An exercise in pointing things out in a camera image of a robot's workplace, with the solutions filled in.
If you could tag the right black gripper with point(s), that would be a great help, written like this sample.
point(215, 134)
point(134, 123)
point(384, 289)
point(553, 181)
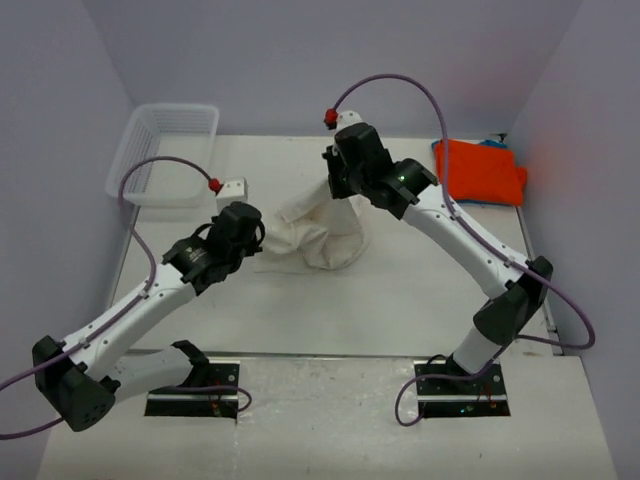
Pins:
point(334, 158)

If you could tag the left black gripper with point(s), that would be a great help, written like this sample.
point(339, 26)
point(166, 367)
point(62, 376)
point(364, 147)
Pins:
point(253, 248)

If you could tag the white t shirt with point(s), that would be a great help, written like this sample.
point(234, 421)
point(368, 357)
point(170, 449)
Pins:
point(313, 231)

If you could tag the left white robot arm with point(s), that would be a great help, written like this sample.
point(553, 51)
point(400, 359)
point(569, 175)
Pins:
point(85, 374)

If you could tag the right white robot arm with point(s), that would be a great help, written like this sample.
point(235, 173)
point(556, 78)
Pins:
point(514, 285)

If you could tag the white plastic basket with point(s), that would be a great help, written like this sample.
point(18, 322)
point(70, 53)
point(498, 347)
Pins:
point(187, 131)

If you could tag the folded orange t shirt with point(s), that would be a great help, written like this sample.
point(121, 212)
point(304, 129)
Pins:
point(481, 174)

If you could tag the folded blue t shirt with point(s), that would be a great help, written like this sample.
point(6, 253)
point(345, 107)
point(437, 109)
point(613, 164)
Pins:
point(493, 144)

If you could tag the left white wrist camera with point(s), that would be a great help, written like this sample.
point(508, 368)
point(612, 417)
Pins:
point(232, 190)

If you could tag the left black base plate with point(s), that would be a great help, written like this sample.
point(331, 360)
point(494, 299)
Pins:
point(223, 404)

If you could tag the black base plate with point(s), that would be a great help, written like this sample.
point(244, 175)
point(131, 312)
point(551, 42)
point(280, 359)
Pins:
point(484, 397)
point(223, 404)

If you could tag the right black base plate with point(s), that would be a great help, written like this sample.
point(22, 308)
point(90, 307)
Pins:
point(484, 397)

